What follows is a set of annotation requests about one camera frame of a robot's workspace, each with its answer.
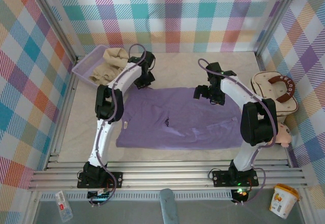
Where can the beige garment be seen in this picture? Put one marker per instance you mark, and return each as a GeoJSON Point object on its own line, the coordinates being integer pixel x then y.
{"type": "Point", "coordinates": [113, 61]}

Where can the purple t-shirt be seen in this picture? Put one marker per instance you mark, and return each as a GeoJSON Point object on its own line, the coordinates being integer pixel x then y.
{"type": "Point", "coordinates": [182, 122]}

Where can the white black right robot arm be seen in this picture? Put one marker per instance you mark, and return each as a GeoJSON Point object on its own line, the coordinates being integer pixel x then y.
{"type": "Point", "coordinates": [254, 127]}

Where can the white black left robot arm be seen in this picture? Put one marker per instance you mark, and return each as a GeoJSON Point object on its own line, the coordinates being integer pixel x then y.
{"type": "Point", "coordinates": [101, 137]}

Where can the purple plastic basket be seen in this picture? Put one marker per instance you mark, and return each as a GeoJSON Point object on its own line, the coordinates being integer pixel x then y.
{"type": "Point", "coordinates": [85, 65]}

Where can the small electronics board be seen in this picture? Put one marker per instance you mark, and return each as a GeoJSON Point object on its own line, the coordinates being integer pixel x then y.
{"type": "Point", "coordinates": [100, 197]}
{"type": "Point", "coordinates": [240, 194]}

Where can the grey-blue padded bar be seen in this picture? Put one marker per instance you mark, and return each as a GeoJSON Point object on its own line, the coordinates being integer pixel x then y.
{"type": "Point", "coordinates": [168, 206]}

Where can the white orange-label cup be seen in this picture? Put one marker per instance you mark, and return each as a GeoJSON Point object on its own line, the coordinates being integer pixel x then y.
{"type": "Point", "coordinates": [283, 201]}

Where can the clear plastic labelled box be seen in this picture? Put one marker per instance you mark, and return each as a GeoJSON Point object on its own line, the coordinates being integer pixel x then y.
{"type": "Point", "coordinates": [63, 206]}

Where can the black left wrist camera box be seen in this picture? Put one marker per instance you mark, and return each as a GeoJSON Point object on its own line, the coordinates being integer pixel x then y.
{"type": "Point", "coordinates": [149, 60]}

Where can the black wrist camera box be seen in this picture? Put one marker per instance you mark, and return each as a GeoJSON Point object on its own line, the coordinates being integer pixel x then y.
{"type": "Point", "coordinates": [149, 60]}
{"type": "Point", "coordinates": [214, 69]}

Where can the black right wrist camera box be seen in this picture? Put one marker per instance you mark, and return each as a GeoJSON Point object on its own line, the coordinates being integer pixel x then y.
{"type": "Point", "coordinates": [214, 69]}

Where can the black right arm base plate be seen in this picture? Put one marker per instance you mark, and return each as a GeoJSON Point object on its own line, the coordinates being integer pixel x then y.
{"type": "Point", "coordinates": [221, 178]}

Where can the aluminium side rail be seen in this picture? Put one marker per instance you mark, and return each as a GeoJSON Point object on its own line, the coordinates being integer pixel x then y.
{"type": "Point", "coordinates": [61, 122]}

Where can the aluminium rail beam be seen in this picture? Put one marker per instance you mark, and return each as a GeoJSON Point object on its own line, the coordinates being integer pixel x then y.
{"type": "Point", "coordinates": [165, 175]}

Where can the aluminium frame post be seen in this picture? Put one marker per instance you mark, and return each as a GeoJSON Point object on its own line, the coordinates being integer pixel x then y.
{"type": "Point", "coordinates": [54, 22]}
{"type": "Point", "coordinates": [276, 18]}

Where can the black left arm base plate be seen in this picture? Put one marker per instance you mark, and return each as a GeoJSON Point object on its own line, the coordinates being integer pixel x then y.
{"type": "Point", "coordinates": [115, 179]}

